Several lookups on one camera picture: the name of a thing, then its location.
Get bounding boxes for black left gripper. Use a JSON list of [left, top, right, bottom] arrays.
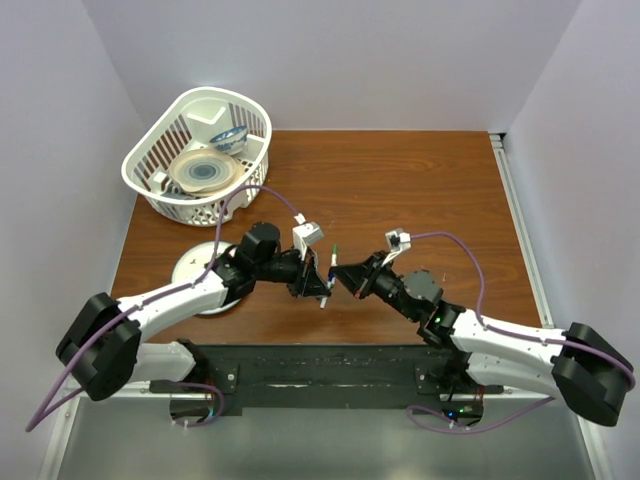
[[253, 241, 330, 295]]

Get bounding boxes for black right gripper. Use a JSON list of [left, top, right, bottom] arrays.
[[327, 254, 419, 325]]

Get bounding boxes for white green pen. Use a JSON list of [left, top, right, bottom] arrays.
[[330, 244, 339, 272]]

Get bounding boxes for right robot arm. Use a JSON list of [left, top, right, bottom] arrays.
[[330, 252, 635, 427]]

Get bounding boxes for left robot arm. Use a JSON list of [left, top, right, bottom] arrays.
[[56, 222, 330, 401]]

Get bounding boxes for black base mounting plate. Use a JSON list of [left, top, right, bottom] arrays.
[[149, 343, 560, 416]]

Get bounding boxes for strawberry pattern plate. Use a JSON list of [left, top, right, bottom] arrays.
[[171, 241, 241, 316]]

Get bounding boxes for beige blue ceramic plate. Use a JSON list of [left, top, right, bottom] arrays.
[[165, 148, 244, 200]]

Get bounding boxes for blue white ceramic bowl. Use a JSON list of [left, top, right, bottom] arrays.
[[209, 125, 248, 156]]

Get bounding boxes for white plastic dish basket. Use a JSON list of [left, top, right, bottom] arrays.
[[121, 87, 272, 227]]

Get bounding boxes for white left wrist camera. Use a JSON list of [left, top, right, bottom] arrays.
[[292, 222, 324, 259]]

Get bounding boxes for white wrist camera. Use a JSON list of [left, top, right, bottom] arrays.
[[382, 228, 411, 266], [292, 222, 324, 259]]

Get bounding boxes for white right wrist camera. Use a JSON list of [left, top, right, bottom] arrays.
[[382, 228, 411, 266]]

